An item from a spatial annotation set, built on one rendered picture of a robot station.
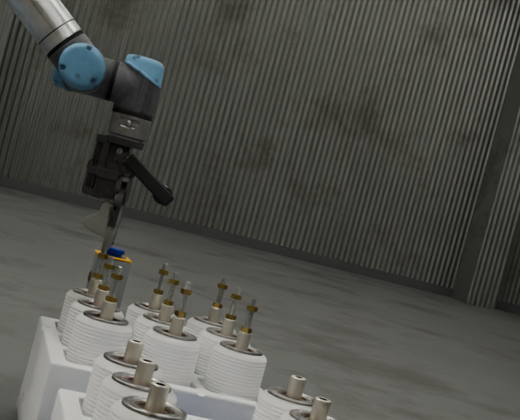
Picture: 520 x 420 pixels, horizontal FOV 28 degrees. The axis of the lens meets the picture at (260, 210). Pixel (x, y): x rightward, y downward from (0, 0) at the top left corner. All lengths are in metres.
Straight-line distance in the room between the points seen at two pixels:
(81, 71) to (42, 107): 6.79
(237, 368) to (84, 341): 0.25
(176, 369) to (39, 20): 0.62
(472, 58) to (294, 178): 2.01
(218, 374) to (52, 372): 0.28
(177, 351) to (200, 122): 7.13
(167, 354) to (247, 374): 0.14
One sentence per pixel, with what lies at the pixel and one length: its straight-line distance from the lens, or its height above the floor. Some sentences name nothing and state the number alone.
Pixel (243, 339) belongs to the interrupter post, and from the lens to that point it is 1.76.
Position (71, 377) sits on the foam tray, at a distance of 1.66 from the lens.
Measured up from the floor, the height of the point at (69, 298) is 0.24.
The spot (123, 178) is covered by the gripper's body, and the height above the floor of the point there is 0.48.
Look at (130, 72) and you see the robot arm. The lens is 1.91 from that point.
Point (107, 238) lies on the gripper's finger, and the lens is 1.91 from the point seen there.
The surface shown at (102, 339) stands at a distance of 1.68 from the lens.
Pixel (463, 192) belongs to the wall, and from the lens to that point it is 9.73.
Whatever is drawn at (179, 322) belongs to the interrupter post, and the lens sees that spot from 1.73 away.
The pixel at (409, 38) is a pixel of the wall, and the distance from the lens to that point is 9.45.
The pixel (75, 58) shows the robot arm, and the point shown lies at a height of 0.65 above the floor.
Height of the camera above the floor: 0.52
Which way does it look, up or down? 1 degrees down
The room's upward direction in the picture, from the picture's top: 15 degrees clockwise
